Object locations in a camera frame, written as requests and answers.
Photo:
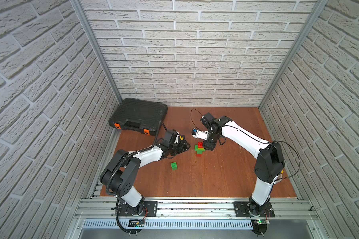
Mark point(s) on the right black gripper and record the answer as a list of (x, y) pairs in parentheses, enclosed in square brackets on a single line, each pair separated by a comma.
[(207, 145)]

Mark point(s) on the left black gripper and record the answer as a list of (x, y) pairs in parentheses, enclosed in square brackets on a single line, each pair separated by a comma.
[(179, 146)]

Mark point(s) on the dark green long lego brick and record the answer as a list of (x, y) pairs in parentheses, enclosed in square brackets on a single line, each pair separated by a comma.
[(198, 149)]

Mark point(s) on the green square lego brick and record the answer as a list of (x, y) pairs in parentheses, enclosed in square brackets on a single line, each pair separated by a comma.
[(174, 166)]

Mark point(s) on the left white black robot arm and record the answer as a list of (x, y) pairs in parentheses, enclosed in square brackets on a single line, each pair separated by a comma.
[(120, 174)]

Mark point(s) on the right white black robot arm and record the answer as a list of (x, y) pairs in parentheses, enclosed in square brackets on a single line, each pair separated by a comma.
[(269, 156)]

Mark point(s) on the black plastic tool case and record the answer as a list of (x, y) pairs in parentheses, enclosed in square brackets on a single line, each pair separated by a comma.
[(139, 115)]

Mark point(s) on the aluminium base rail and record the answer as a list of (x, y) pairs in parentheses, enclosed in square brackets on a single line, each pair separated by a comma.
[(189, 213)]

